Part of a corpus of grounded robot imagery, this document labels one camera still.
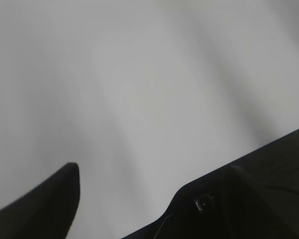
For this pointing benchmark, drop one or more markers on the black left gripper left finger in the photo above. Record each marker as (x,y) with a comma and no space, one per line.
(45,212)

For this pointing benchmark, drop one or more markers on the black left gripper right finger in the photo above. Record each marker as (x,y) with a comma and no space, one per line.
(253,197)

